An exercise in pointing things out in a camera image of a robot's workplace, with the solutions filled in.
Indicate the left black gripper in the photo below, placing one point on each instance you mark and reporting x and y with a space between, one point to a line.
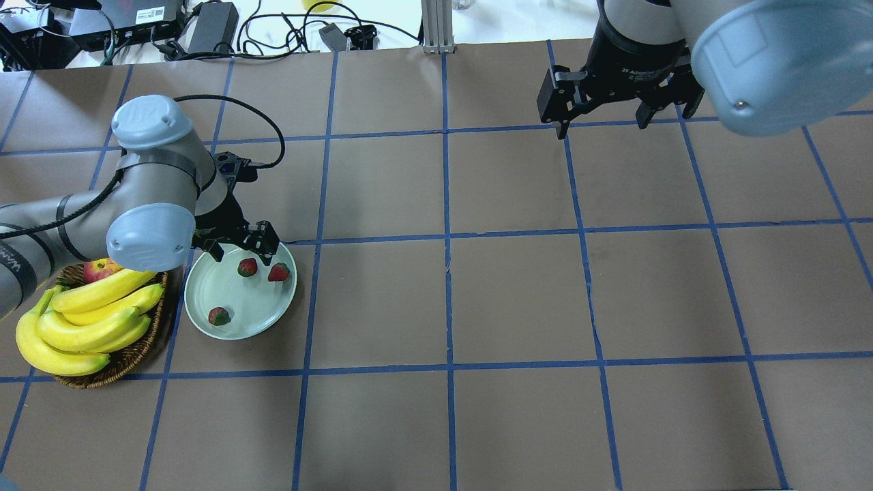
219 221

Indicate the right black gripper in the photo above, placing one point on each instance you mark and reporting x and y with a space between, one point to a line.
635 56

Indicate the strawberry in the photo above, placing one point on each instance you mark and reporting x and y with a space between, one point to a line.
219 316
279 272
247 267

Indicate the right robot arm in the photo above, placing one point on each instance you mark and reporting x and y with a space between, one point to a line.
767 67

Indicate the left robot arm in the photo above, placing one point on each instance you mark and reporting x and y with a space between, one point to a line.
168 194

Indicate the light green plate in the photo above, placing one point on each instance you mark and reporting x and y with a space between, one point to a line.
254 303

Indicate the red apple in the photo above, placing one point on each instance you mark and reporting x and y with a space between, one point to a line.
96 270

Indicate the woven wicker basket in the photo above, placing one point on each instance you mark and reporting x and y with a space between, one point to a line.
125 360

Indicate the yellow banana bunch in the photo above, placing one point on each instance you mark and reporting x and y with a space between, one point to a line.
74 326

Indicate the black power adapter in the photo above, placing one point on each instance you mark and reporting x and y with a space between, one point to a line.
215 25

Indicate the small grey adapter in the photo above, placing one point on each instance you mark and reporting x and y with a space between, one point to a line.
334 38

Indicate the black electronics box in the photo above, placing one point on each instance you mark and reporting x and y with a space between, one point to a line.
135 22

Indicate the aluminium frame post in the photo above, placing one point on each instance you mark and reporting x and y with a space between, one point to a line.
437 27

